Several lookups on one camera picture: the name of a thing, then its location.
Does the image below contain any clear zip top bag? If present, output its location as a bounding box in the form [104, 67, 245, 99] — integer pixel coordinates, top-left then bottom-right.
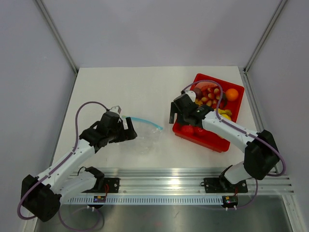
[119, 117, 164, 155]

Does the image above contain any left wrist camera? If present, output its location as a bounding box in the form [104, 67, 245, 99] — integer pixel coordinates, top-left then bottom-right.
[109, 105, 122, 115]

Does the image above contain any right black mount plate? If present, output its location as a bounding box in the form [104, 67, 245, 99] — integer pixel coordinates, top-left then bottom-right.
[200, 177, 248, 193]

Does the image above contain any red plastic bin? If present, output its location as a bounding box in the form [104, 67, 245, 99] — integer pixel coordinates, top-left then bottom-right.
[172, 73, 244, 152]

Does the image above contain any yellow grape cluster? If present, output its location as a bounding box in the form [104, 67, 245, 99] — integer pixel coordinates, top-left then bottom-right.
[195, 97, 208, 106]

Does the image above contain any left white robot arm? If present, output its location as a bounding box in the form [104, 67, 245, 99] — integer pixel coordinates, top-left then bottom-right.
[18, 111, 137, 222]

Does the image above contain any white slotted cable duct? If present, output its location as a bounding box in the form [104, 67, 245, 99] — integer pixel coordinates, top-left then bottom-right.
[65, 195, 223, 205]

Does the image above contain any yellow banana bunch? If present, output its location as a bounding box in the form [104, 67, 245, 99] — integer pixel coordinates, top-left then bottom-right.
[214, 108, 232, 120]

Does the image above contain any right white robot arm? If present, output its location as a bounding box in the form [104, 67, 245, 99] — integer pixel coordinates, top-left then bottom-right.
[169, 93, 280, 192]

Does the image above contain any dark purple plum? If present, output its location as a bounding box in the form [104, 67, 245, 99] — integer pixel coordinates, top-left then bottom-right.
[192, 87, 203, 99]

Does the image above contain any orange fruit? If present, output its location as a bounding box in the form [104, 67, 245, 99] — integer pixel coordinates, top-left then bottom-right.
[225, 88, 239, 102]

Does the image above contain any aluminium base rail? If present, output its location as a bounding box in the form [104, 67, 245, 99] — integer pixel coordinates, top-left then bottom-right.
[98, 168, 295, 195]

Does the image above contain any wrinkled red apple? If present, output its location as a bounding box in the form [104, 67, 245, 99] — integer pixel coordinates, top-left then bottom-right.
[181, 125, 194, 135]

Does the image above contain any right aluminium frame post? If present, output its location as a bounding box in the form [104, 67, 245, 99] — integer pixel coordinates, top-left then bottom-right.
[243, 0, 289, 74]

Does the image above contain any black mount plate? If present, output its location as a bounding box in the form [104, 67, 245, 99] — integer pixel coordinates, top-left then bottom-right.
[83, 177, 120, 193]
[200, 177, 248, 193]

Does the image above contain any left black mount plate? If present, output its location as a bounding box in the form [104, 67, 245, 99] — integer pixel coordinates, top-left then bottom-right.
[83, 177, 120, 193]

